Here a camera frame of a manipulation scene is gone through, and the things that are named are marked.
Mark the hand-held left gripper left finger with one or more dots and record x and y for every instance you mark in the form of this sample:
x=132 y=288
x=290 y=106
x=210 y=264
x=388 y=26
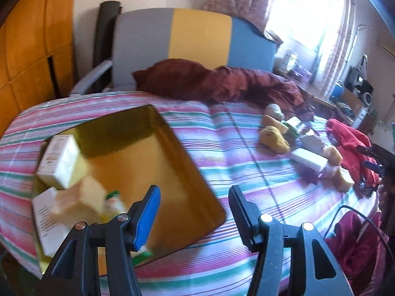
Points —
x=147 y=219

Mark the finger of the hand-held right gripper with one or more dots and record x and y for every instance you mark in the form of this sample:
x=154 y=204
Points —
x=367 y=150
x=372 y=165

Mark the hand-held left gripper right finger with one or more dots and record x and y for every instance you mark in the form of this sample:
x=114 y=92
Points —
x=242 y=219

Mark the yellow sponge block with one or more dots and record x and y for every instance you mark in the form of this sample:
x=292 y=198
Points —
x=333 y=154
x=344 y=179
x=273 y=122
x=80 y=200

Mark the gold metal tray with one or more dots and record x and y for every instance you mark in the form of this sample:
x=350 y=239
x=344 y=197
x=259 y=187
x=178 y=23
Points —
x=148 y=160

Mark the long white box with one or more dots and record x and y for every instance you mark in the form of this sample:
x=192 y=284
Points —
x=308 y=158

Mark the purple packet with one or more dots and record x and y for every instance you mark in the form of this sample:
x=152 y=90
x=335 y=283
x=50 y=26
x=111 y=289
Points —
x=308 y=175

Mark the large yellow sponge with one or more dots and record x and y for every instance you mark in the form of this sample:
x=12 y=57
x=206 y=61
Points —
x=274 y=138

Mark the white printed box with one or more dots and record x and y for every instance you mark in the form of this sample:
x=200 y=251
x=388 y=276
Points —
x=46 y=225

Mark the cream cardboard box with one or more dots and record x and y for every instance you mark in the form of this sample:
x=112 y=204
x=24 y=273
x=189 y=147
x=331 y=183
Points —
x=58 y=160

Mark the red cloth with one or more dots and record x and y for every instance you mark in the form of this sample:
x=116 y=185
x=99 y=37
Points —
x=348 y=138

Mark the blue jar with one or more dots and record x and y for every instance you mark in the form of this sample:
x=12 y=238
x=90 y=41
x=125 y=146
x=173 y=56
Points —
x=337 y=90

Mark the black stereo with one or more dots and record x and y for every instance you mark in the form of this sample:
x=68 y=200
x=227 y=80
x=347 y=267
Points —
x=358 y=83

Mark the wooden desk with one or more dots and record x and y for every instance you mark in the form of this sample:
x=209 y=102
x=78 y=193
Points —
x=321 y=98

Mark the green box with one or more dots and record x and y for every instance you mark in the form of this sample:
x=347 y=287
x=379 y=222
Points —
x=293 y=126

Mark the magenta cloth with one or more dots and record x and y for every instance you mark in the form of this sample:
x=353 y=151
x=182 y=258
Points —
x=355 y=243

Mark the grey sock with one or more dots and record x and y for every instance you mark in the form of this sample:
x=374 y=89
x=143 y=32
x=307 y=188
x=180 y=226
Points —
x=274 y=110

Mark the sheer white curtain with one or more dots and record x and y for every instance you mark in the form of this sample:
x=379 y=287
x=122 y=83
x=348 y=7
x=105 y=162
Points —
x=336 y=37

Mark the white desk boxes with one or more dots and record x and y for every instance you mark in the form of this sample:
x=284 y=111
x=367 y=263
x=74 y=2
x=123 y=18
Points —
x=288 y=60

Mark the maroon blanket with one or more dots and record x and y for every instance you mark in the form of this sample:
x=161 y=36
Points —
x=216 y=83

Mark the black rolled mat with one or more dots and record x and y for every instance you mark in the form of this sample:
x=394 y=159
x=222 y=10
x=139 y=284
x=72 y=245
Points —
x=105 y=37

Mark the wooden wardrobe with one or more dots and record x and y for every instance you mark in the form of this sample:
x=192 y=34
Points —
x=31 y=52

